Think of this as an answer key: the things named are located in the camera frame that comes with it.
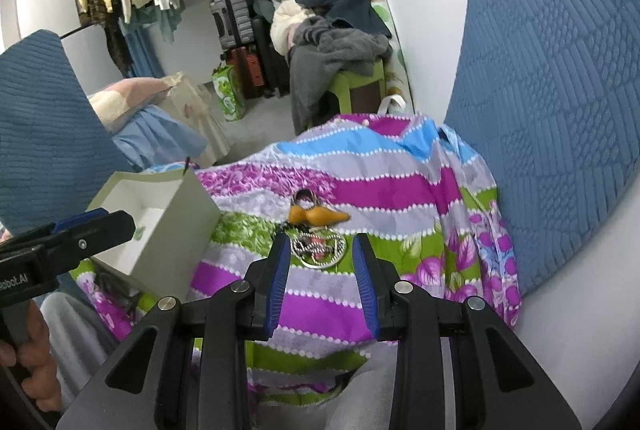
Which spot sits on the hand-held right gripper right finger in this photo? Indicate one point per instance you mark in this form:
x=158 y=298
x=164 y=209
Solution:
x=365 y=280

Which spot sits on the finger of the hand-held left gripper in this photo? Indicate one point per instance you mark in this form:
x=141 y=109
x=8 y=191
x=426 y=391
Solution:
x=82 y=219
x=100 y=232

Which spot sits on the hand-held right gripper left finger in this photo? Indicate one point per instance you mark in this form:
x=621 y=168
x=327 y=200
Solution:
x=279 y=280

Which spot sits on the grey-green cardboard box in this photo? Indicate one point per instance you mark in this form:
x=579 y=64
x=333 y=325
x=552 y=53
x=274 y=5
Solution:
x=165 y=230

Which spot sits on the yellow pendant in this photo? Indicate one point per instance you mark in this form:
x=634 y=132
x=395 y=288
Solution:
x=317 y=216

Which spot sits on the person's left hand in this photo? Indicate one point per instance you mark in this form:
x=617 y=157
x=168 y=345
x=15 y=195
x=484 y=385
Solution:
x=42 y=360

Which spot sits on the person's grey pants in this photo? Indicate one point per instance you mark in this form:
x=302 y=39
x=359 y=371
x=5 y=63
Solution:
x=80 y=340

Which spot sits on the colourful floral striped sheet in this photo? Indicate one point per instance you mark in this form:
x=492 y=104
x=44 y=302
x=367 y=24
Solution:
x=380 y=190

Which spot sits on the blue quilted blanket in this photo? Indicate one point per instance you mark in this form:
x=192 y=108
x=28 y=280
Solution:
x=45 y=129
x=545 y=109

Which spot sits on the pink and cream pillow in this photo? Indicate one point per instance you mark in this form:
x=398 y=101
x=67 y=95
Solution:
x=130 y=97

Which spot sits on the beige floral cloth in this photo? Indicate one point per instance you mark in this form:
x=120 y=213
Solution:
x=200 y=114

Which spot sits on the blue hanging skirt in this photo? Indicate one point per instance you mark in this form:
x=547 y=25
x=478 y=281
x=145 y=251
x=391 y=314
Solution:
x=142 y=54

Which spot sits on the green shopping bag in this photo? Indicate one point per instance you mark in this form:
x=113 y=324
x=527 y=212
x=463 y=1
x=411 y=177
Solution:
x=228 y=92

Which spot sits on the green plastic stool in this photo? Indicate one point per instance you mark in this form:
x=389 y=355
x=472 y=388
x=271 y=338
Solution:
x=360 y=82

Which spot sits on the red suitcase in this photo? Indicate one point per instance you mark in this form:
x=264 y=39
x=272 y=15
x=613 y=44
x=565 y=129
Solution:
x=245 y=72

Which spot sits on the teal hanging garment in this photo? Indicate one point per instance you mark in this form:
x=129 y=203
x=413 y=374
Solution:
x=160 y=17

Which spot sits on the black suitcase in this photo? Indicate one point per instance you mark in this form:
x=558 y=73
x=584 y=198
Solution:
x=267 y=59

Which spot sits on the leaf print mat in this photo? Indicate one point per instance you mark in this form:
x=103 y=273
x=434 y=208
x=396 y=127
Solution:
x=397 y=59

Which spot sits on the grey garment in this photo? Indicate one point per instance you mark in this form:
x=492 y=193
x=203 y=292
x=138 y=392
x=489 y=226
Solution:
x=325 y=54

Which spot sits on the grey suitcase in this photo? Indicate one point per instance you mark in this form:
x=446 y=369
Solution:
x=230 y=22

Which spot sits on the cream garment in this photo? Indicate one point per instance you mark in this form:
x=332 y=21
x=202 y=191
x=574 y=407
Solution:
x=285 y=27

